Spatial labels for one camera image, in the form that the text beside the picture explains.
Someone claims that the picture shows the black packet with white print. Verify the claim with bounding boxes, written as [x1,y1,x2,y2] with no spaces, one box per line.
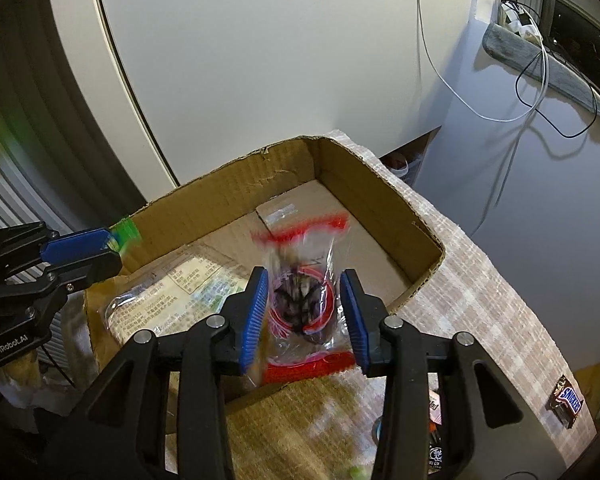
[426,427,449,472]

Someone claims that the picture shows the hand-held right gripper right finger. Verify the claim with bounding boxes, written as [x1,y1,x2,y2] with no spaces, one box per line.
[340,268,566,480]

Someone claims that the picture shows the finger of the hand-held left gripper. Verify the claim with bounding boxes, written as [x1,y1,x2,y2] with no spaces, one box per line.
[30,251,123,295]
[37,228,115,267]

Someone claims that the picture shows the clear bag of crackers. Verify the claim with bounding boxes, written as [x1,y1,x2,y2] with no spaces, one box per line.
[102,255,251,347]

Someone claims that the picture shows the clear red-edged snack packet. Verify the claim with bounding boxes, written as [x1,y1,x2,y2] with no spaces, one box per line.
[250,212,357,386]

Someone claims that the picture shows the window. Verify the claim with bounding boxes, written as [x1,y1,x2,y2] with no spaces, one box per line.
[510,0,600,86]

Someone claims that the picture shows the green snack packet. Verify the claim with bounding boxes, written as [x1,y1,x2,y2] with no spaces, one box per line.
[107,217,142,252]

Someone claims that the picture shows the clear plastic container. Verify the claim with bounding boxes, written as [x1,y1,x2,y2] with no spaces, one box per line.
[384,152,422,182]

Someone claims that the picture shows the cardboard box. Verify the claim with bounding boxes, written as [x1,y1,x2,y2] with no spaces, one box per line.
[82,135,446,453]

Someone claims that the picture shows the white power strip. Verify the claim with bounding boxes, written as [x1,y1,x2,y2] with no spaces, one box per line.
[500,0,544,44]

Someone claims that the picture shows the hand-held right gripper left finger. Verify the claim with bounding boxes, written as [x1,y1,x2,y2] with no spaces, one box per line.
[45,266,271,480]

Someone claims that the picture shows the black cable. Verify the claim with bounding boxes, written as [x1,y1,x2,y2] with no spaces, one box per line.
[515,42,599,139]

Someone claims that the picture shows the white cable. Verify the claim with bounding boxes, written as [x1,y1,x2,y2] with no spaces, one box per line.
[481,45,551,213]
[412,0,551,122]

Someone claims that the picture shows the pink and white packet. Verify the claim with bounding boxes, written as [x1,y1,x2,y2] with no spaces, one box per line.
[427,389,444,424]

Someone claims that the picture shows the brown chocolate bar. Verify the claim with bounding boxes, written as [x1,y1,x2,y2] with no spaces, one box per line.
[546,375,586,430]

